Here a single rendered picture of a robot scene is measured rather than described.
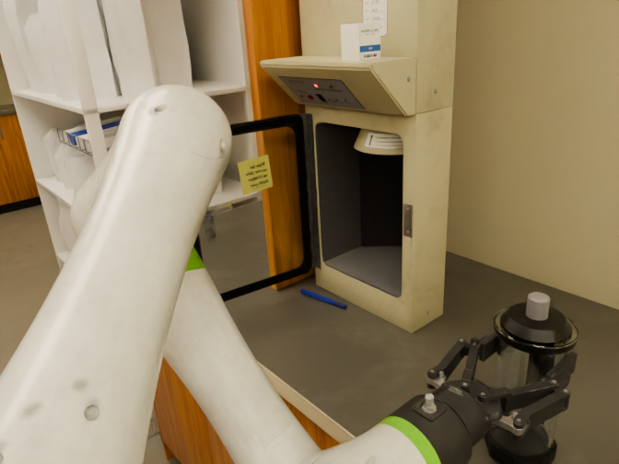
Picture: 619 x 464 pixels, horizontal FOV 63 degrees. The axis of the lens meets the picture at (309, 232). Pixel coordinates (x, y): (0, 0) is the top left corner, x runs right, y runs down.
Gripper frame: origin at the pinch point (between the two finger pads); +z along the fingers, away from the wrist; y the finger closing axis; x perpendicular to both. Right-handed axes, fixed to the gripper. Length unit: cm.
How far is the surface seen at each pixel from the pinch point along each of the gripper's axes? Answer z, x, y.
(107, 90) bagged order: 6, -25, 172
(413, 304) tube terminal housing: 13.5, 11.6, 32.2
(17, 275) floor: -23, 114, 367
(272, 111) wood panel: 8, -26, 69
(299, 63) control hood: 2, -38, 51
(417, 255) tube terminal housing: 14.8, 0.6, 32.2
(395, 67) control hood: 8.4, -37.0, 32.4
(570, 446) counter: 6.7, 18.5, -5.0
